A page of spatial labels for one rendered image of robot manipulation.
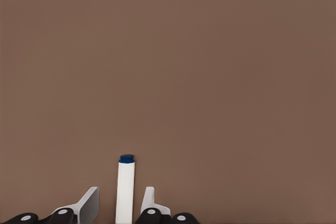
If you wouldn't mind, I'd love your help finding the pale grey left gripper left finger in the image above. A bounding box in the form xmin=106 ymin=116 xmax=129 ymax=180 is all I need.
xmin=39 ymin=186 xmax=101 ymax=224

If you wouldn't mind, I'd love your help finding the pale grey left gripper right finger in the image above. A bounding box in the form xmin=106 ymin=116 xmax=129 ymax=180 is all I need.
xmin=134 ymin=186 xmax=172 ymax=224

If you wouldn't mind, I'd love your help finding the white marker with blue end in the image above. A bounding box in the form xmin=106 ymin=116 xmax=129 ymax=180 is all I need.
xmin=115 ymin=154 xmax=137 ymax=224

